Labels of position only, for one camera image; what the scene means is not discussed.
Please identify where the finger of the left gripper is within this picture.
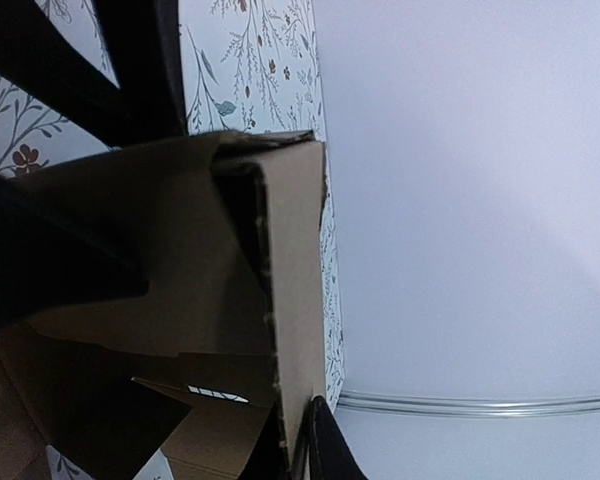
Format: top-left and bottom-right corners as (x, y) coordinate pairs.
(0, 1), (130, 147)
(94, 0), (188, 142)

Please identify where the floral patterned table mat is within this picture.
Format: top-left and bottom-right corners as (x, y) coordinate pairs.
(0, 0), (346, 480)

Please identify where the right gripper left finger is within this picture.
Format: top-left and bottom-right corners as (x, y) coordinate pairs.
(239, 404), (292, 480)

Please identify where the left aluminium frame post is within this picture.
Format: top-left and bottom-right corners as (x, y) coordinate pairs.
(338, 392), (600, 419)

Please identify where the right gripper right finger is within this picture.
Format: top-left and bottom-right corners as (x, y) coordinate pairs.
(307, 396), (367, 480)

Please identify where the brown cardboard box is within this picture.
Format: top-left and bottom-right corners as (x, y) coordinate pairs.
(0, 132), (326, 479)

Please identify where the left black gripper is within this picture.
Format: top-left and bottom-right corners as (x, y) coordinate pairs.
(0, 175), (149, 328)

